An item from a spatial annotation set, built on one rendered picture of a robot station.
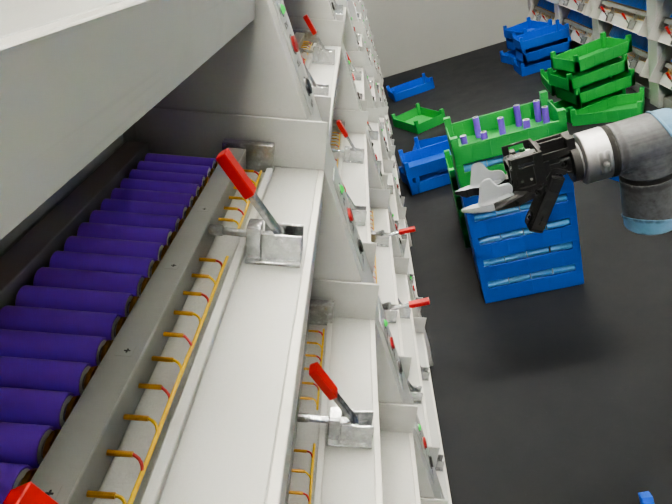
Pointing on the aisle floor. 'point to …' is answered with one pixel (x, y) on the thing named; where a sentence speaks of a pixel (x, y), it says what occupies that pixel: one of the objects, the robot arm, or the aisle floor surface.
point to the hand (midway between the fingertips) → (465, 203)
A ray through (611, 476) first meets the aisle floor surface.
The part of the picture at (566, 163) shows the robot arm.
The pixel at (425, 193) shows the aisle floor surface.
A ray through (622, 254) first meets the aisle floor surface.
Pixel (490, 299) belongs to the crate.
